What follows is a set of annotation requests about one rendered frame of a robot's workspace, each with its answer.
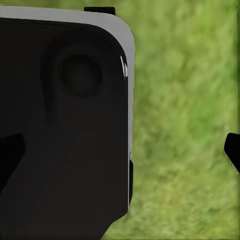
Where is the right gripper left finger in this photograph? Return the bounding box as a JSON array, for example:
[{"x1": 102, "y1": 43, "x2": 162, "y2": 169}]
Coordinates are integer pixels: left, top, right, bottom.
[{"x1": 0, "y1": 133, "x2": 26, "y2": 193}]

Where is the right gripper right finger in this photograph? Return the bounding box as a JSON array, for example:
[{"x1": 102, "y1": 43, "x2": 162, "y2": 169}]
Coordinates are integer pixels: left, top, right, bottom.
[{"x1": 224, "y1": 133, "x2": 240, "y2": 173}]

